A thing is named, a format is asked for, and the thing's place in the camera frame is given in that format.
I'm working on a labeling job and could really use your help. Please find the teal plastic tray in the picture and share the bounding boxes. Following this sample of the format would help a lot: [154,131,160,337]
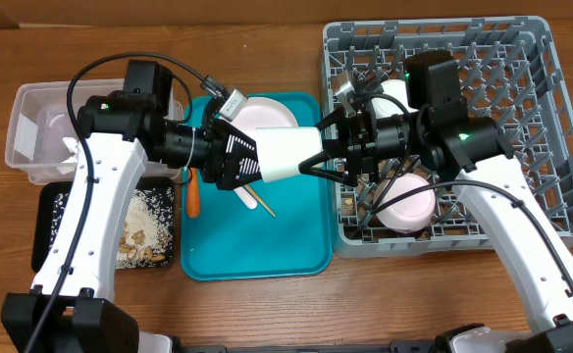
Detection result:
[180,91,335,282]

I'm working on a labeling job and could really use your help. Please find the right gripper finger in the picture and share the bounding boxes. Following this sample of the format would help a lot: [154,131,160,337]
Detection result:
[315,107,348,142]
[298,150,360,186]

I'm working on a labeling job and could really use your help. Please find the white plastic fork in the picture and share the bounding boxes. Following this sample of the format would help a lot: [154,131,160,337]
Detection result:
[234,187,258,210]

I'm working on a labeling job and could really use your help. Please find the clear plastic bin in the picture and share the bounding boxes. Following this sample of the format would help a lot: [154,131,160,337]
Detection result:
[5,78,181,185]

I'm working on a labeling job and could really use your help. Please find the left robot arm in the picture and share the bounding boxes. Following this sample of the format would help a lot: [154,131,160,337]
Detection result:
[1,53,260,352]

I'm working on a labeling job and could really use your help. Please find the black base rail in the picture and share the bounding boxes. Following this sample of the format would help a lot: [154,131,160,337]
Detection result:
[168,323,484,353]

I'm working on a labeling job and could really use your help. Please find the white napkin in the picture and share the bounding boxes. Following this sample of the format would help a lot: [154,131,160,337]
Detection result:
[57,137,80,175]

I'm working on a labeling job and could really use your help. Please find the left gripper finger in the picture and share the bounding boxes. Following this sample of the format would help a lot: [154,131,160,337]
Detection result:
[216,158,262,190]
[217,120,257,160]

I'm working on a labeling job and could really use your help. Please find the small white plate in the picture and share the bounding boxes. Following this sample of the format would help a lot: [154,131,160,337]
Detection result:
[369,78,415,120]

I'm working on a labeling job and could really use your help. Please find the large white plate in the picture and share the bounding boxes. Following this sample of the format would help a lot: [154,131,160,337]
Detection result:
[232,97,298,135]

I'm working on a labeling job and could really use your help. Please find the small white cup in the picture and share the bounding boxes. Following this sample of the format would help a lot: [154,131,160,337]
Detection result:
[255,126,322,182]

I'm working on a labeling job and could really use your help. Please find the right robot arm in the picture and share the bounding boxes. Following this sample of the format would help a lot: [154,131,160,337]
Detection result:
[298,50,573,352]

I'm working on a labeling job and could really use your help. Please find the orange carrot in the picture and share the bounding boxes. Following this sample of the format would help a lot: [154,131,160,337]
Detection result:
[185,168,201,219]

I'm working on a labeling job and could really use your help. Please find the grey dishwasher rack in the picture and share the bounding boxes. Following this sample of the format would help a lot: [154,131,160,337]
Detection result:
[321,16,573,258]

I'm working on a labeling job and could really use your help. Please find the wooden chopstick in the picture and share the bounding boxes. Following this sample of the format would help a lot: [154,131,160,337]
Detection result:
[243,184,277,218]

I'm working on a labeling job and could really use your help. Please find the spilled rice and peanuts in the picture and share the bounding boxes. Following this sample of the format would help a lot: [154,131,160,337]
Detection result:
[50,188,175,270]

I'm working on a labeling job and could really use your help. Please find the black plastic tray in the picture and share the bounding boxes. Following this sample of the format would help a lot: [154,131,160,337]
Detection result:
[31,176,175,272]

